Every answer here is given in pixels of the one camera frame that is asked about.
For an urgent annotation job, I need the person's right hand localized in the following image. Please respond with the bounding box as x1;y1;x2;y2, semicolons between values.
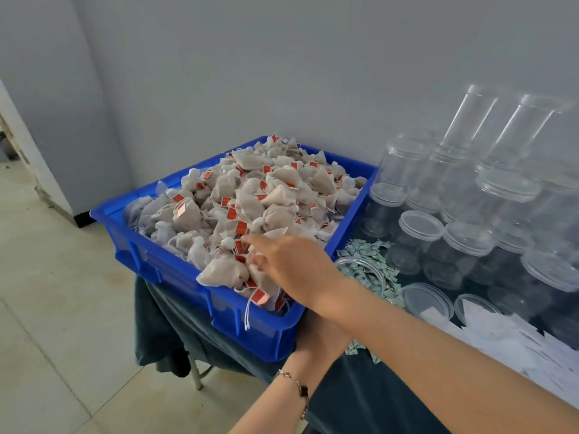
242;232;347;315

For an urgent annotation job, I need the person's left hand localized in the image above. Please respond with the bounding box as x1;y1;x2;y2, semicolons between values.
294;307;354;367

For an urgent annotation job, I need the clear jar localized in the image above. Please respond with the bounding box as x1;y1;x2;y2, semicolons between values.
333;256;388;295

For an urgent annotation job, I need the pile of tea bags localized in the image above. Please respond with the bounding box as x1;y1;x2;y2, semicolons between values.
127;133;367;313

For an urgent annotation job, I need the pile of green desiccant packets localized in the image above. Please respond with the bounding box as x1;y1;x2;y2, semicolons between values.
335;237;405;358

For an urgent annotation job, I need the stack of clear lids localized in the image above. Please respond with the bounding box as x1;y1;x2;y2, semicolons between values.
400;281;455;319

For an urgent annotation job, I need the pile of white label papers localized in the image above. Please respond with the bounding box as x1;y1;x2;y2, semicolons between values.
420;298;579;407

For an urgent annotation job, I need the group of lidded jars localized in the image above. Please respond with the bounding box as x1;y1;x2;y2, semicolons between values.
362;84;579;349

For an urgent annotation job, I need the person's left forearm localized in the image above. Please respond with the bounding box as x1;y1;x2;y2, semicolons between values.
229;348;336;434

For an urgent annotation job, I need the metal table leg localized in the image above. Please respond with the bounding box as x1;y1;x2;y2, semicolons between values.
187;357;204;391

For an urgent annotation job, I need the blue plastic tray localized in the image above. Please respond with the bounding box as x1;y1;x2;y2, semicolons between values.
90;133;379;362

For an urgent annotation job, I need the thin beaded bracelet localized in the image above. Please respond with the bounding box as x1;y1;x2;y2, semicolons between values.
276;366;311;421

